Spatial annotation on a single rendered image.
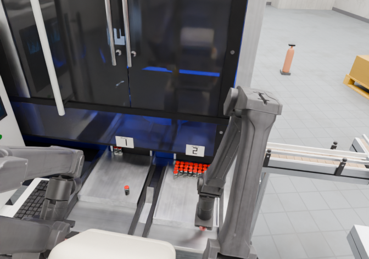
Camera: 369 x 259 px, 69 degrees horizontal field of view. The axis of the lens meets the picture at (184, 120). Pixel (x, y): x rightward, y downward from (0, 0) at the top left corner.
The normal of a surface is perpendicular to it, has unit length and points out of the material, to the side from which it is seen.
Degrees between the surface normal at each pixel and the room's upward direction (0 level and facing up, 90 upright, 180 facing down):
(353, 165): 0
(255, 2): 90
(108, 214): 0
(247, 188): 59
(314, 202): 0
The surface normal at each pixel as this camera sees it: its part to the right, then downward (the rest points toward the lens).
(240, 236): 0.06, 0.04
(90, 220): 0.04, -0.84
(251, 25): -0.14, 0.53
